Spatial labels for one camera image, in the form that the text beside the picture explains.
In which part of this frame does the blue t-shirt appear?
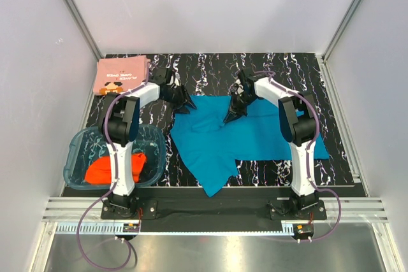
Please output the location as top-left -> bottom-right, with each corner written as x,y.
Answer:
168,94 -> 330,197

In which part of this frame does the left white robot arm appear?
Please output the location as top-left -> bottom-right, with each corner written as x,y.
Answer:
98,68 -> 197,218

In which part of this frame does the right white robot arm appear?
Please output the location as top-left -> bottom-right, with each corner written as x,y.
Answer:
224,69 -> 320,217

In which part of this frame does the pink folded t-shirt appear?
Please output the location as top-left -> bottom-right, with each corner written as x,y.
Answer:
93,55 -> 150,96

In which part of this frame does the orange t-shirt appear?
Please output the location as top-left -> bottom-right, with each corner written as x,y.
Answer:
85,153 -> 147,185

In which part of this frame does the clear blue plastic bin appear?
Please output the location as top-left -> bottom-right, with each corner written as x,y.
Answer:
63,124 -> 166,190

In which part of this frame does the left connector box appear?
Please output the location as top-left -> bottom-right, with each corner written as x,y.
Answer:
122,223 -> 140,233

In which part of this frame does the connector box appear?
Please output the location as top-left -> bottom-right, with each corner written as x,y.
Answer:
122,223 -> 140,233
294,224 -> 314,236

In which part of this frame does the right connector box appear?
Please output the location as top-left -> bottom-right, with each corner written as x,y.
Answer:
294,224 -> 314,236

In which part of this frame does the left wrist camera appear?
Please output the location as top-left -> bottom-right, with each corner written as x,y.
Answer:
169,73 -> 181,88

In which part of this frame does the left aluminium frame post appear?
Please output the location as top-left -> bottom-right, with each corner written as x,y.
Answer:
63,0 -> 103,61

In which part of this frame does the aluminium frame post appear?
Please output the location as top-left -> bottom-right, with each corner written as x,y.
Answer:
321,0 -> 363,62
63,0 -> 103,61

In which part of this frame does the front aluminium rail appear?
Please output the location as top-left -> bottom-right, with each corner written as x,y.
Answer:
42,197 -> 388,223

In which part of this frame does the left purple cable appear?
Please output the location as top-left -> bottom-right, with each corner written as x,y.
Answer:
76,64 -> 157,269

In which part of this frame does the right aluminium frame post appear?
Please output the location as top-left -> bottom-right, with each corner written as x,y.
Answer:
321,0 -> 363,62

